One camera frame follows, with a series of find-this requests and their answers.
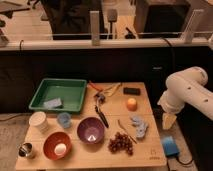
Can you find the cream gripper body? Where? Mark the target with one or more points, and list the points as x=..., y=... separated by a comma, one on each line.
x=168, y=120

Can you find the red chili pepper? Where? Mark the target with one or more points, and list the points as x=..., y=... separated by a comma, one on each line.
x=94, y=86

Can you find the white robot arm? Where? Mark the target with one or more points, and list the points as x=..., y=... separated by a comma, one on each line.
x=186, y=86

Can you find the blue plastic cup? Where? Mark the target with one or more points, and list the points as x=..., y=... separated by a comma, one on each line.
x=64, y=119

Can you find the white paper cup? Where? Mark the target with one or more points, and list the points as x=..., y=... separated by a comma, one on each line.
x=39, y=121

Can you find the small metal cup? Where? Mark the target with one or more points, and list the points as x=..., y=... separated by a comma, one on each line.
x=26, y=150

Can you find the blue crumpled cloth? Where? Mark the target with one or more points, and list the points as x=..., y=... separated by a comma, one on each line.
x=140, y=125

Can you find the orange fruit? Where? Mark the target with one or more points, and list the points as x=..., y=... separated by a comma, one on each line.
x=131, y=104

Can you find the thin brown stick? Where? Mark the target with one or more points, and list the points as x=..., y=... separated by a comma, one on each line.
x=125, y=130

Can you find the bunch of red grapes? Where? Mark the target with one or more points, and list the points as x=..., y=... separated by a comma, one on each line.
x=121, y=142

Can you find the purple bowl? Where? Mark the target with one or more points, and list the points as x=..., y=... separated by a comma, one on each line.
x=91, y=130

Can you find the green plastic tray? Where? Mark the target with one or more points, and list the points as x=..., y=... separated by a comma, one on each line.
x=70, y=92

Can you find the white egg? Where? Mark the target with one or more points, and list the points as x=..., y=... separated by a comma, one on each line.
x=60, y=149

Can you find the red bowl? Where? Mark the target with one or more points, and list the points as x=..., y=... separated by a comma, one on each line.
x=52, y=141

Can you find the black handled tool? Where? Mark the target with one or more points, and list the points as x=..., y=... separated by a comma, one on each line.
x=102, y=116

